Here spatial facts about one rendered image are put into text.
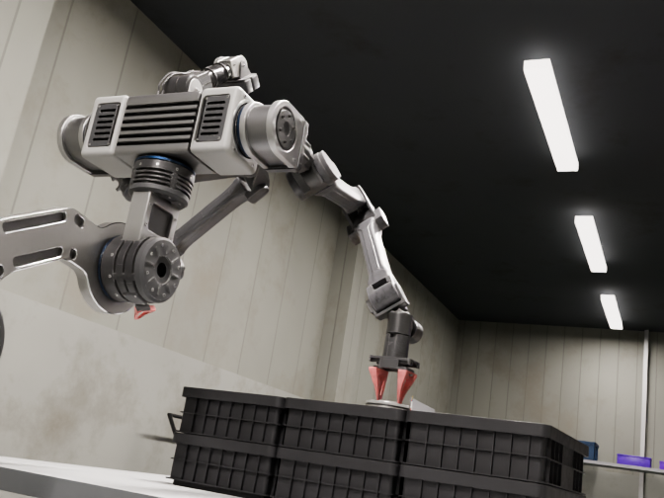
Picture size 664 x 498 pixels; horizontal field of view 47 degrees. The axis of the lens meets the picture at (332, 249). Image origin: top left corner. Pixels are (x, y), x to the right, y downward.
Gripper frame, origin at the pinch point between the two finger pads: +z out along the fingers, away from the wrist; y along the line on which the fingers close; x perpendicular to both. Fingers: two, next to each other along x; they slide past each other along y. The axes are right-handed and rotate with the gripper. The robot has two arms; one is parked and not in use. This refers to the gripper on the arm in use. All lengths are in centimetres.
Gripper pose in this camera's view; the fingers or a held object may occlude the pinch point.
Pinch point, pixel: (389, 399)
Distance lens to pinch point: 175.8
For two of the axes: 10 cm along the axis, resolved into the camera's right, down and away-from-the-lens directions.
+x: -4.6, -2.9, -8.4
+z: -1.6, 9.6, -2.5
